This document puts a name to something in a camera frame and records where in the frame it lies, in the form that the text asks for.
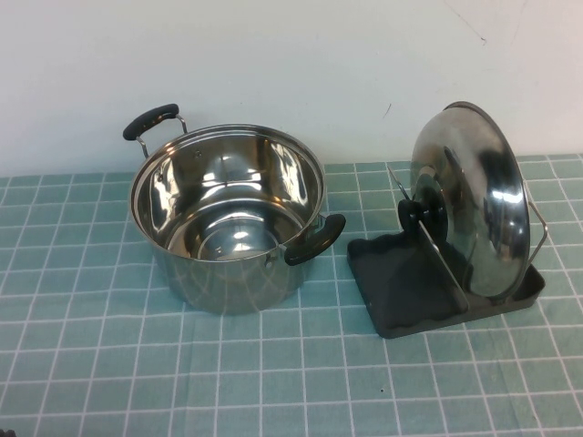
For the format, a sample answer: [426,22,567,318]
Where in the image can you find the stainless steel pot black handles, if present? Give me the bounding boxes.
[121,102,347,316]

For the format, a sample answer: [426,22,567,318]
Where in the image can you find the steel pot lid black knob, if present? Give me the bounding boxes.
[396,100,532,305]

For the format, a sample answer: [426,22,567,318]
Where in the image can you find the grey tray wire lid rack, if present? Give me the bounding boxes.
[346,166,547,340]

